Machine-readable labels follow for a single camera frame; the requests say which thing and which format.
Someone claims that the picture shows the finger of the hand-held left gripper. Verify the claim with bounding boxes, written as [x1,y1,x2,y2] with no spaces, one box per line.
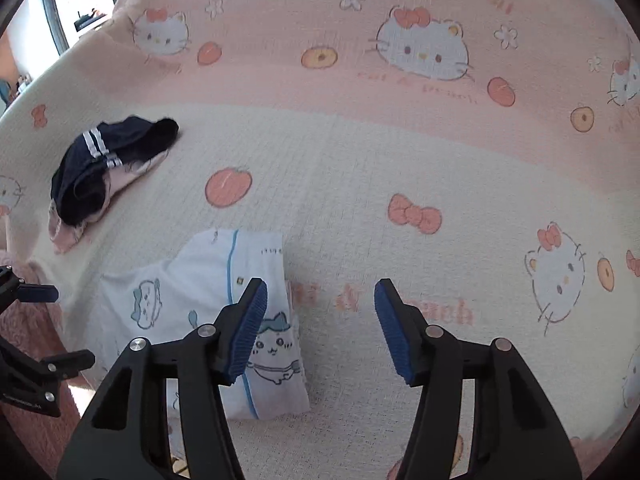
[20,284,60,304]
[42,350,96,377]

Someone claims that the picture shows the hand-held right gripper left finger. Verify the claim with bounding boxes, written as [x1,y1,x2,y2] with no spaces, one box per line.
[56,277,269,480]

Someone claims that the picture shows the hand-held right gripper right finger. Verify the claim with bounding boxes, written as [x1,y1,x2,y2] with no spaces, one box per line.
[374,277,583,480]

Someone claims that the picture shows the white cartoon print pajama pants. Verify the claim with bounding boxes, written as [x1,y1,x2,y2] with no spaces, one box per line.
[99,229,312,423]

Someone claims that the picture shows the light pink garment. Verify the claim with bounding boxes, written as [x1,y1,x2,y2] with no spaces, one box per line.
[47,152,171,255]

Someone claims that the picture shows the navy garment with white stripes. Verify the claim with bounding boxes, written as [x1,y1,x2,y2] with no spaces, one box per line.
[50,115,180,226]

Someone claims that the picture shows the pink cream cat print blanket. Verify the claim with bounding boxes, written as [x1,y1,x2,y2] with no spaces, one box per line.
[0,0,640,480]

